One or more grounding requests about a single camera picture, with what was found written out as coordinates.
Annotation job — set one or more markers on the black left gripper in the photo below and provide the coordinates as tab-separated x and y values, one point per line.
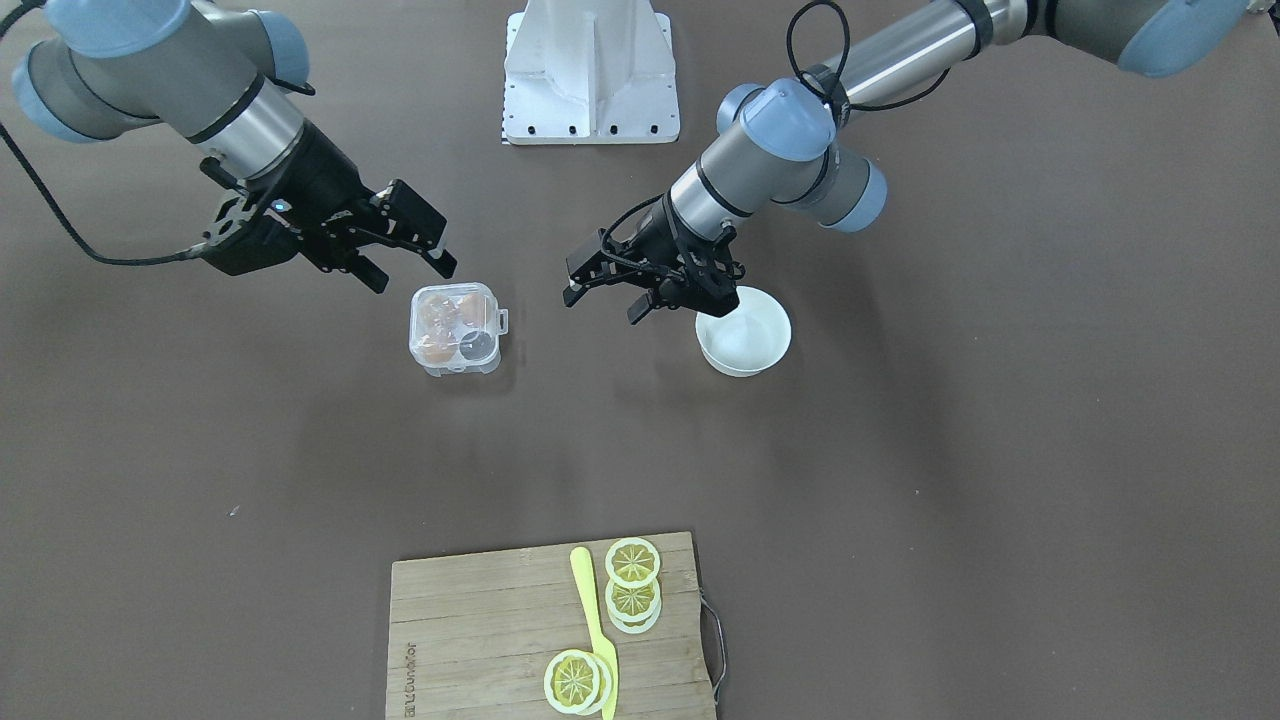
659	243

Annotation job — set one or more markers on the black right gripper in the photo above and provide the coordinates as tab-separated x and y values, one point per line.
322	187

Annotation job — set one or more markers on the clear plastic egg box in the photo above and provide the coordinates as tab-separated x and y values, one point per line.
478	349

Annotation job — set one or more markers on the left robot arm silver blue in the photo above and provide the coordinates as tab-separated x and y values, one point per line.
777	143

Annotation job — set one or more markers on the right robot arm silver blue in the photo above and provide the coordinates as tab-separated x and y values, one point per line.
223	80

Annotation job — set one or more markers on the light brown egg in box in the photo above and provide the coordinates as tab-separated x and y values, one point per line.
437	349

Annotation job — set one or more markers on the white round bowl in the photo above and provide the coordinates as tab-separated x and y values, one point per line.
750	339

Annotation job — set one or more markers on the yellow plastic knife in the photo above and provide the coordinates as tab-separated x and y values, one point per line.
585	582

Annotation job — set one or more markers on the wooden cutting board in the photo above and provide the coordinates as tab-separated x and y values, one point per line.
471	635

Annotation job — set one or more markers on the lemon slice mid board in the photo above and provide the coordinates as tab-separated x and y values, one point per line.
578	682

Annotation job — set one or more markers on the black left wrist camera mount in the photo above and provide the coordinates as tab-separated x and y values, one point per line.
707	274

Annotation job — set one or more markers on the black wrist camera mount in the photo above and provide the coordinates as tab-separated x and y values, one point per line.
707	274
242	238

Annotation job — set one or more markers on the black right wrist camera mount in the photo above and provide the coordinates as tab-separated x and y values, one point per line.
242	238

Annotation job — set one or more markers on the white pedestal column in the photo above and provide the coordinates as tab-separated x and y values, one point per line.
589	72

